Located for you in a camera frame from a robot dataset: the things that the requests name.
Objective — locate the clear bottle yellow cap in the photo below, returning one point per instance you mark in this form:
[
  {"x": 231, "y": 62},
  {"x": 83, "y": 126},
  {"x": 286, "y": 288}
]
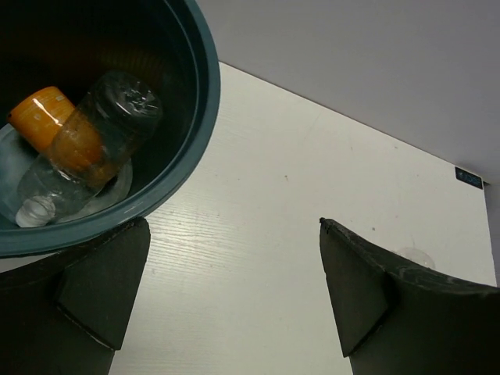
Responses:
[{"x": 417, "y": 256}]

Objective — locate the dark teal bin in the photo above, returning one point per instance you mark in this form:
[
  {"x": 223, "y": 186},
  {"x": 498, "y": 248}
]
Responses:
[{"x": 70, "y": 44}]

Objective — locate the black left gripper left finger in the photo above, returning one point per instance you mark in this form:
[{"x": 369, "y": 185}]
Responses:
[{"x": 68, "y": 313}]

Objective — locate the blue table sticker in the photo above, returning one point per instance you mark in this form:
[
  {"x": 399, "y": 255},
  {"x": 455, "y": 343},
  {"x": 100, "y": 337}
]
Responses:
[{"x": 469, "y": 178}]

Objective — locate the orange plastic bottle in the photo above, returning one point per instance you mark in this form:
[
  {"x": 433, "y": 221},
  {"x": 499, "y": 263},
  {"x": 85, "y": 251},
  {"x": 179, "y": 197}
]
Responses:
[{"x": 57, "y": 130}]

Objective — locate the clear crushed plastic bottle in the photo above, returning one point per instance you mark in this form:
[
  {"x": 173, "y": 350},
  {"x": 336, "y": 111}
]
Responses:
[{"x": 115, "y": 118}]

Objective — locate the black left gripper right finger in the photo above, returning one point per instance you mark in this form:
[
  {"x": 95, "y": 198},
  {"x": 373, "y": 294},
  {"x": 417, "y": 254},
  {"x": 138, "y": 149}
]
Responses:
[{"x": 394, "y": 316}]

